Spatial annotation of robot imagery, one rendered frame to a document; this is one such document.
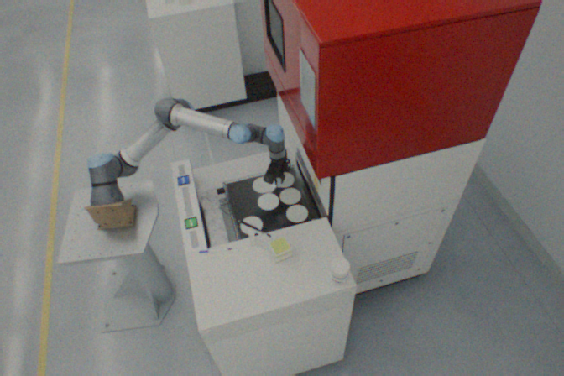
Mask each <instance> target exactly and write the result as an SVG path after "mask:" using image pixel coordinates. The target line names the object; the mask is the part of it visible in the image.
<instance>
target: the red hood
mask: <svg viewBox="0 0 564 376"><path fill-rule="evenodd" d="M542 3H543V0H260V8H261V17H262V27H263V37H264V55H265V65H266V67H267V69H269V74H270V75H271V77H272V79H273V82H274V84H275V87H276V90H277V92H278V93H279V96H280V99H282V102H283V103H284V105H285V109H286V111H287V113H288V115H289V118H290V121H291V122H292V124H294V128H295V131H296V132H297V135H298V137H299V140H300V142H301V145H302V147H303V149H304V150H305V153H306V155H307V157H308V159H309V161H310V164H311V167H312V169H313V170H314V173H315V175H316V178H318V180H321V179H325V178H328V177H333V176H336V175H339V174H343V173H347V172H350V171H354V170H360V169H364V168H368V167H372V166H375V165H382V164H386V163H389V162H390V161H393V160H397V159H403V158H407V157H411V156H415V155H418V154H425V153H429V152H432V151H436V150H440V149H446V148H450V147H453V145H458V144H464V143H467V142H471V141H475V140H479V139H482V138H486V135H487V133H488V131H489V127H490V125H491V123H492V121H493V119H494V116H495V113H496V111H497V109H498V107H499V104H500V103H501V102H502V100H503V97H504V94H505V91H506V89H507V87H508V85H509V82H510V80H511V77H512V75H513V73H514V69H515V67H516V66H517V64H518V61H519V59H520V56H521V53H522V51H523V49H524V47H525V44H526V42H527V39H528V38H529V35H530V31H531V30H532V28H533V25H534V23H535V21H536V18H537V16H538V14H539V11H540V9H541V4H542Z"/></svg>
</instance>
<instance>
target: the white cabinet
mask: <svg viewBox="0 0 564 376"><path fill-rule="evenodd" d="M352 310H353V301H351V302H348V304H346V305H340V306H337V307H333V308H330V309H327V310H324V311H318V312H315V313H312V314H310V315H305V316H303V317H301V318H297V319H294V320H291V321H286V322H283V323H279V324H276V325H273V326H267V327H265V328H261V329H258V330H256V331H252V332H250V333H247V334H243V335H240V336H236V337H232V338H228V339H225V340H222V341H219V342H214V343H210V344H207V345H206V347H207V349H208V350H209V353H210V354H211V356H212V357H213V359H214V361H215V362H216V364H217V366H218V369H219V371H220V373H221V375H222V376H291V375H295V374H298V373H302V372H305V371H309V370H312V369H314V368H319V367H322V366H325V364H329V363H333V362H336V361H339V360H342V359H343V354H344V348H345V344H346V339H347V335H348V329H349V325H350V320H351V314H352Z"/></svg>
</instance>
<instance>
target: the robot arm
mask: <svg viewBox="0 0 564 376"><path fill-rule="evenodd" d="M154 115H155V116H156V117H157V118H156V119H155V120H154V122H153V123H152V124H151V125H150V126H149V127H148V128H146V129H145V130H144V131H143V132H142V134H141V135H140V136H139V137H138V138H137V139H136V140H135V141H134V142H132V143H131V144H130V145H129V146H128V147H127V148H122V149H121V150H120V151H119V152H118V153H117V154H112V152H108V153H102V154H94V155H91V156H89V157H88V159H87V163H88V165H87V167H88V169H89V175H90V180H91V198H90V204H91V206H101V205H107V204H112V203H117V202H122V201H124V195H123V193H122V191H121V190H120V188H119V185H118V181H117V179H119V178H123V177H124V178H125V177H129V176H132V175H134V173H137V171H138V169H139V166H140V165H141V159H142V158H143V157H144V156H145V155H146V154H147V153H148V152H150V151H151V150H152V149H153V148H154V146H155V145H156V144H158V143H159V142H160V141H161V140H162V139H163V138H165V137H166V136H167V134H168V133H170V132H171V131H173V132H174V131H176V130H177V129H179V128H181V127H182V126H184V127H188V128H193V129H196V130H199V131H202V132H205V133H211V134H214V135H216V136H221V137H223V138H225V139H229V140H232V141H233V142H234V143H236V144H245V143H258V144H265V145H268V153H269V158H270V159H271V162H270V164H269V166H268V168H267V170H266V172H265V175H264V178H263V181H264V182H266V183H268V184H271V185H272V184H275V185H276V186H278V188H279V187H280V186H281V185H283V183H284V181H285V178H286V175H285V174H284V172H285V171H286V170H289V168H290V166H289V168H288V164H290V159H287V149H286V148H285V133H284V129H283V127H282V125H279V124H278V123H276V124H270V125H268V127H267V128H264V127H260V125H257V124H253V123H244V124H241V123H236V122H233V121H229V120H226V119H223V118H219V117H214V116H211V115H208V114H204V113H201V112H196V111H195V109H194V107H193V105H192V104H191V102H188V101H187V100H184V99H176V98H168V97H166V98H163V99H159V100H158V101H157V102H156V104H155V106H154ZM286 160H288V161H286Z"/></svg>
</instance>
